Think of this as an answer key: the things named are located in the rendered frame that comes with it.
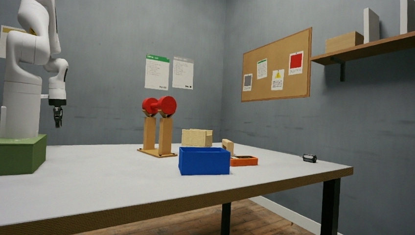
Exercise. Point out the orange pocket multimeter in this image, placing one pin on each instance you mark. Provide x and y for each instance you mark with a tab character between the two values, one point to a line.
243	161

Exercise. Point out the tan open wooden crate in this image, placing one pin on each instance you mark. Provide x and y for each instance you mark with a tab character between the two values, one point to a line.
197	138

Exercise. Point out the blue open bin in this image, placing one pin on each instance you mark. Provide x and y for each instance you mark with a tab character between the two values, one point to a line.
204	161

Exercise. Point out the wooden cradle stand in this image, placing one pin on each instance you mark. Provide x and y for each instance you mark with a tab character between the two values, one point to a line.
165	135

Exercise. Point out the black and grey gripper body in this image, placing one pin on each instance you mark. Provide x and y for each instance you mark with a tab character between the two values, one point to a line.
57	102

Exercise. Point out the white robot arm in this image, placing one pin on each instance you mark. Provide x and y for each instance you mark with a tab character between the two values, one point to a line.
20	111

